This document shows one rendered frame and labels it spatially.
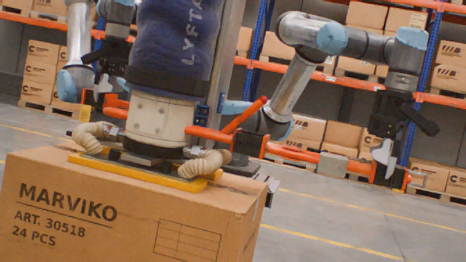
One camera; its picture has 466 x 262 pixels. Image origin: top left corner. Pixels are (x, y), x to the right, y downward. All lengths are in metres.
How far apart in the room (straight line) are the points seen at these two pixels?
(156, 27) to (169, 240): 0.51
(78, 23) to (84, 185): 0.94
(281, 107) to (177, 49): 0.69
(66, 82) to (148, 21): 0.70
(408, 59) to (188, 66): 0.52
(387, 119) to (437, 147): 8.75
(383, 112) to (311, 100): 8.50
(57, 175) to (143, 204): 0.22
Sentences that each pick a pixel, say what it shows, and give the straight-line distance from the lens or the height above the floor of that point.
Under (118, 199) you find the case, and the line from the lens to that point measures 1.24.
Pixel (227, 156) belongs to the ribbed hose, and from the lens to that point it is 1.38.
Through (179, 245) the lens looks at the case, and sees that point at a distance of 1.22.
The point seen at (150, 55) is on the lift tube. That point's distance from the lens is 1.30.
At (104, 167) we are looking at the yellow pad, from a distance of 1.31.
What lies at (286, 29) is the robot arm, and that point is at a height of 1.53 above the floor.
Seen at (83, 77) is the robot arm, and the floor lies 1.24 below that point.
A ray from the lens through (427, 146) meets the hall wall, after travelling 9.99.
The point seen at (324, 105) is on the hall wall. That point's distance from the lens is 9.79.
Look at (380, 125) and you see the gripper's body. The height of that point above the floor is 1.32.
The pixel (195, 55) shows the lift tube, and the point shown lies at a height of 1.40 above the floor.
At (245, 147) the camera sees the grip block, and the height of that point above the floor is 1.19.
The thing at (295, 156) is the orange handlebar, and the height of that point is 1.20.
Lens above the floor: 1.38
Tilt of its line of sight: 6 degrees down
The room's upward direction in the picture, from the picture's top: 11 degrees clockwise
